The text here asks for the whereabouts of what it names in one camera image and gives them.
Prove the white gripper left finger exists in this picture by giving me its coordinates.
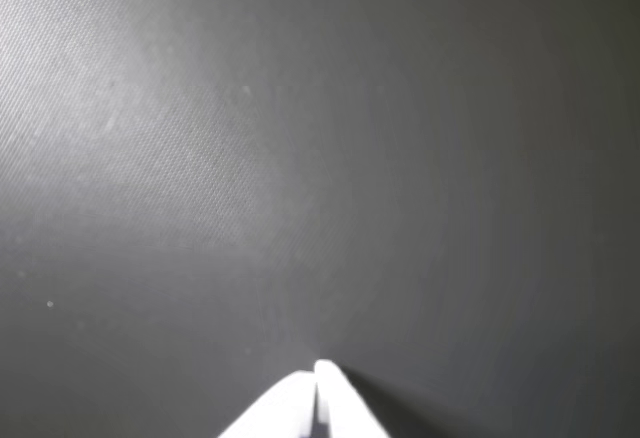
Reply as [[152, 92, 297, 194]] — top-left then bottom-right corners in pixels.
[[216, 369, 319, 438]]

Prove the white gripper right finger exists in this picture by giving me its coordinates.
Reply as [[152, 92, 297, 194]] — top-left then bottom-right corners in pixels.
[[313, 358, 394, 438]]

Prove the dark grey table mat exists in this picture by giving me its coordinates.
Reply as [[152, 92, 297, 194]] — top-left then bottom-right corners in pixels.
[[0, 0, 640, 438]]

